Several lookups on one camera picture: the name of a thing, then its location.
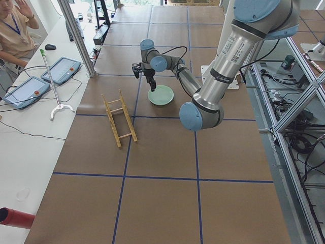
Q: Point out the black computer mouse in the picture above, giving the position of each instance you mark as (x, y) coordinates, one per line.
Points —
(50, 47)

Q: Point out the red cylinder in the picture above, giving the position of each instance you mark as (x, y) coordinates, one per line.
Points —
(15, 218)

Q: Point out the brown paper table cover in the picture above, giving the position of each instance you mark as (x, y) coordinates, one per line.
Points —
(172, 185)

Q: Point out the aluminium frame post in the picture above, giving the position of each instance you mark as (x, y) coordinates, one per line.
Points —
(70, 19)

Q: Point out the wooden dish rack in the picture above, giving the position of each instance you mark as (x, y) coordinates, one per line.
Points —
(120, 120)

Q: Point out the light green ceramic plate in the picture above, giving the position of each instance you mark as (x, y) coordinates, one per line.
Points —
(162, 95)

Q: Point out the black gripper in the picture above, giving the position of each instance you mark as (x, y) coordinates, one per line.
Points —
(149, 73)

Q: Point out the person in beige shirt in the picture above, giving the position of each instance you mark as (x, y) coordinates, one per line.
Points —
(17, 46)

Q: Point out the teach pendant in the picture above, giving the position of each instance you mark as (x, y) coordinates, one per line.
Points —
(63, 69)
(27, 92)

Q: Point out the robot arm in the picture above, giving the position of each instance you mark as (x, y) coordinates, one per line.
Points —
(253, 21)

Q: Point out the near teach pendant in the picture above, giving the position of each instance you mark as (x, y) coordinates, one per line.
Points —
(27, 92)

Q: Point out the far teach pendant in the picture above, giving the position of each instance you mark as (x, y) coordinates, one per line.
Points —
(63, 69)

